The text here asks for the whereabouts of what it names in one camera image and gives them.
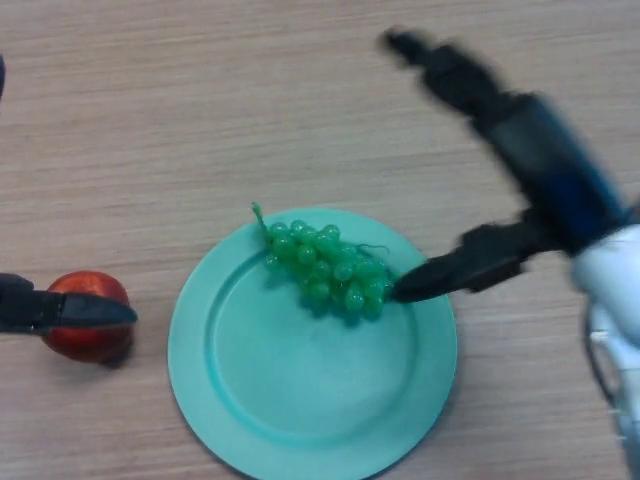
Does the red apple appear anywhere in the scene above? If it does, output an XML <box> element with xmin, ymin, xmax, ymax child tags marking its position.
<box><xmin>40</xmin><ymin>270</ymin><xmax>133</xmax><ymax>364</ymax></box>

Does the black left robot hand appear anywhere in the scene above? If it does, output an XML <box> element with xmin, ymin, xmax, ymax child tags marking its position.
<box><xmin>0</xmin><ymin>52</ymin><xmax>139</xmax><ymax>337</ymax></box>

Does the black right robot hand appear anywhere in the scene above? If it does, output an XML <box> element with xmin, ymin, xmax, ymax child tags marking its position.
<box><xmin>381</xmin><ymin>27</ymin><xmax>636</xmax><ymax>304</ymax></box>

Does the green grape bunch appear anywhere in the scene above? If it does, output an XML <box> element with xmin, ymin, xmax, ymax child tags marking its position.
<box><xmin>250</xmin><ymin>201</ymin><xmax>399</xmax><ymax>322</ymax></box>

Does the green round plate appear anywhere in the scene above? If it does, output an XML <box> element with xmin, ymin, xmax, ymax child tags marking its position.
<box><xmin>167</xmin><ymin>207</ymin><xmax>458</xmax><ymax>480</ymax></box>

